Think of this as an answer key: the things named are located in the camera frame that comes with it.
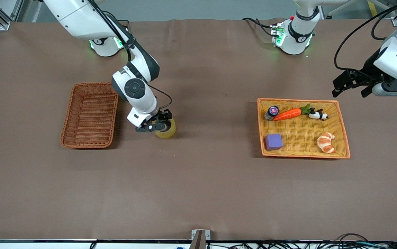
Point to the orange toy carrot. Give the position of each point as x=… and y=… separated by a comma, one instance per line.
x=288, y=114

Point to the clear yellowish tape roll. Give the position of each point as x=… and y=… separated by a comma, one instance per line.
x=169, y=133

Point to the metal bracket with brown strip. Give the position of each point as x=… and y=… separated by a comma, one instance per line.
x=200, y=239

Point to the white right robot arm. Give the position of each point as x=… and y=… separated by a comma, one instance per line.
x=80, y=17

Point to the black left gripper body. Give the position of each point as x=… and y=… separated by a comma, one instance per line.
x=367, y=73

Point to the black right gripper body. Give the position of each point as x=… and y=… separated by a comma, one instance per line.
x=164, y=115

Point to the brown table cover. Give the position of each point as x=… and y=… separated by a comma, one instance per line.
x=198, y=180

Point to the orange wicker basket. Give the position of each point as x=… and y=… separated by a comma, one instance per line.
x=302, y=152

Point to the black white panda toy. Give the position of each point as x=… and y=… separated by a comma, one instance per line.
x=317, y=114

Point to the small dark-capped bottle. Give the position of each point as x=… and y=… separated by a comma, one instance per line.
x=272, y=111

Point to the purple cube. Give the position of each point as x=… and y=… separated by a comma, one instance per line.
x=273, y=142

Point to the aluminium frame profile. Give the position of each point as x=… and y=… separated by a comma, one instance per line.
x=2, y=22

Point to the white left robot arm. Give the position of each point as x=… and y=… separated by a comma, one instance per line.
x=295, y=34

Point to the brown wicker basket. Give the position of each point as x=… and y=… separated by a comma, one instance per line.
x=91, y=117

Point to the toy croissant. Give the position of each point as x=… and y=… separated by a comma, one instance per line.
x=325, y=142

